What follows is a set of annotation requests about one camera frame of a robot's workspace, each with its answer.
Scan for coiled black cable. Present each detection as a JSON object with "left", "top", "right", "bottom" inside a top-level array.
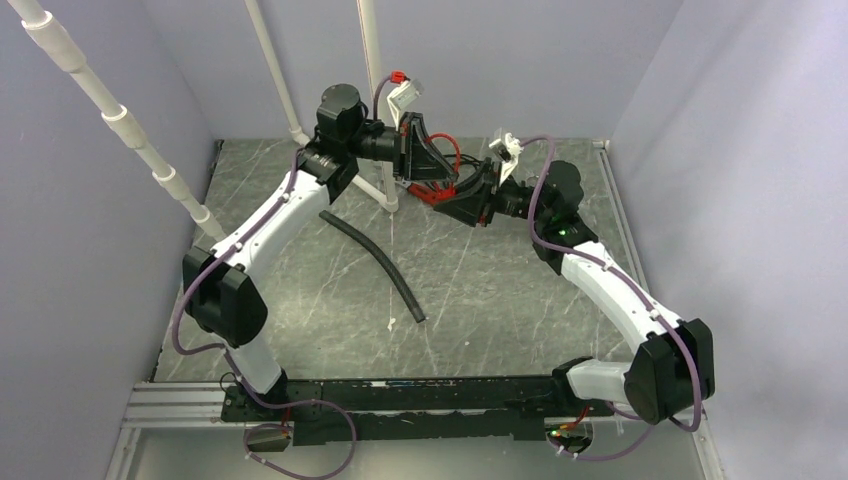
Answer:
[{"left": 457, "top": 153, "right": 495, "bottom": 180}]

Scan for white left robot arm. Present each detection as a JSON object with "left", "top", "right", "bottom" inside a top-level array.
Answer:
[{"left": 174, "top": 79, "right": 458, "bottom": 420}]

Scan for aluminium frame rail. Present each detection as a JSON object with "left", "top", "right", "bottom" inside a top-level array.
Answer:
[{"left": 106, "top": 382, "right": 725, "bottom": 479}]

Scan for black corrugated hose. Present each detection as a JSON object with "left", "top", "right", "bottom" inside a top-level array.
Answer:
[{"left": 318, "top": 209, "right": 427, "bottom": 325}]

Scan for black mounting rail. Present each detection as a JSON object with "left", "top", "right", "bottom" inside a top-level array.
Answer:
[{"left": 221, "top": 375, "right": 612, "bottom": 446}]

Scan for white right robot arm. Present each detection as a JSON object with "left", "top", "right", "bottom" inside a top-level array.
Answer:
[{"left": 433, "top": 160, "right": 715, "bottom": 425}]

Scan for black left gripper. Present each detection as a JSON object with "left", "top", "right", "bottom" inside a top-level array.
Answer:
[{"left": 347, "top": 113, "right": 459, "bottom": 184}]

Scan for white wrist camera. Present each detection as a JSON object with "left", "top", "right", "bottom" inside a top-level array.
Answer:
[
  {"left": 386, "top": 70, "right": 423, "bottom": 127},
  {"left": 488, "top": 129, "right": 523, "bottom": 186}
]

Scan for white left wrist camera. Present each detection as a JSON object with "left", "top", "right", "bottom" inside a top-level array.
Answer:
[{"left": 386, "top": 70, "right": 423, "bottom": 127}]

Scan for red wire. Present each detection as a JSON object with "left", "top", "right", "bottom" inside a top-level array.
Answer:
[{"left": 407, "top": 132, "right": 464, "bottom": 207}]

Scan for white pvc pipe frame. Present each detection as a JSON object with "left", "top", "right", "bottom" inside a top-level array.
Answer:
[{"left": 7, "top": 0, "right": 399, "bottom": 241}]

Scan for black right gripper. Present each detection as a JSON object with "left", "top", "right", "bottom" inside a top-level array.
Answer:
[{"left": 434, "top": 157, "right": 551, "bottom": 227}]

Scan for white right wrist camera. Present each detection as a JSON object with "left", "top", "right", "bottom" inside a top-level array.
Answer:
[{"left": 488, "top": 129, "right": 523, "bottom": 186}]

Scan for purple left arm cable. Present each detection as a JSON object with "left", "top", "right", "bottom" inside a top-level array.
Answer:
[{"left": 170, "top": 72, "right": 405, "bottom": 480}]

